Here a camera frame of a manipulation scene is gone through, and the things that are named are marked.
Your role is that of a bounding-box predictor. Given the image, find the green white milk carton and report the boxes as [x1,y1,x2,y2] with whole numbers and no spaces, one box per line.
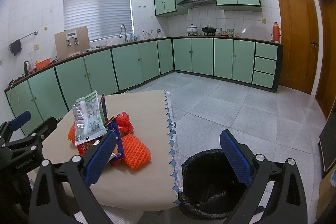
[72,90,106,146]

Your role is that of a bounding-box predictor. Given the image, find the blue chip bag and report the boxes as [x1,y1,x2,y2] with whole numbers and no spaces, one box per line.
[105,116,125,166]

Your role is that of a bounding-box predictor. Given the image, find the orange foam fruit net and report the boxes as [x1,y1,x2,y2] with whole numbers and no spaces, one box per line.
[121,134,151,170]

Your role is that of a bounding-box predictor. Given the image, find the red gold paper packet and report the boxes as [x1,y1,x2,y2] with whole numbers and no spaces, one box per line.
[76,139,100,156]

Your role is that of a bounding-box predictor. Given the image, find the green lower kitchen cabinets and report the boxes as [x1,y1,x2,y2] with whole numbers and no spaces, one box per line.
[5,37,283,135]

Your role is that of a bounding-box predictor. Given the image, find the black trash bin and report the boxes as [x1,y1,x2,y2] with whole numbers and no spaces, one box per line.
[178,149,247,221]

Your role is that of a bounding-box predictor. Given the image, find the steel kettle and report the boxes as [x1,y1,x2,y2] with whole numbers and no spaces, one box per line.
[23,60,31,76]

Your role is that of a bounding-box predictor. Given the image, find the orange basin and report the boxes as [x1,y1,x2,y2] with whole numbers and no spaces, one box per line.
[35,58,51,71]

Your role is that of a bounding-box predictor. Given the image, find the dark towel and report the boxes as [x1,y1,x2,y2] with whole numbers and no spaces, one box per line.
[9,39,22,56]

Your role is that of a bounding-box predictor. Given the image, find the dark cabinet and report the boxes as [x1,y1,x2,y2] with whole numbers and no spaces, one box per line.
[319,107,336,178]

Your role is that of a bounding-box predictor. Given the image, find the red plastic bag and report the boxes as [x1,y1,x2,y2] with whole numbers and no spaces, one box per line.
[116,112,134,134]

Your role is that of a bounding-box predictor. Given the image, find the cardboard box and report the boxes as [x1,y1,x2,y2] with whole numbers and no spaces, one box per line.
[55,26,90,60]

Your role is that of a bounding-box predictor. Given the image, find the chrome faucet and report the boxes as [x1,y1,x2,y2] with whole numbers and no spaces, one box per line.
[119,24,128,43]

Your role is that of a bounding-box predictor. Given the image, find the window blind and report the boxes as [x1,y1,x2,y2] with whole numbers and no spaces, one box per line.
[63,0,134,42]

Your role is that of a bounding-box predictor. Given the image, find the brown wooden door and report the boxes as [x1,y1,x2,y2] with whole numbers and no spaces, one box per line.
[278,0,318,94]

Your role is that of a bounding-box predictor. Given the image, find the orange thermos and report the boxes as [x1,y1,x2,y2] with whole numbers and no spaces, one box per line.
[272,22,281,43]

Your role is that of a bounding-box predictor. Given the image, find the white cooking pot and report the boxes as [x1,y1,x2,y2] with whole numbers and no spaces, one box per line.
[187,24,198,36]

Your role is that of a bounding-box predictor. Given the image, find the black wok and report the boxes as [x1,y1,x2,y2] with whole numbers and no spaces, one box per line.
[202,24,216,36]

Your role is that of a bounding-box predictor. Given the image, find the range hood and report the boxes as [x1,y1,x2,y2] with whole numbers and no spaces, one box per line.
[178,0,217,9]

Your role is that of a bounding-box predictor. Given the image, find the towel rail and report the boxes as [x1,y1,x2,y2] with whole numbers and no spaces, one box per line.
[9,30,38,48]

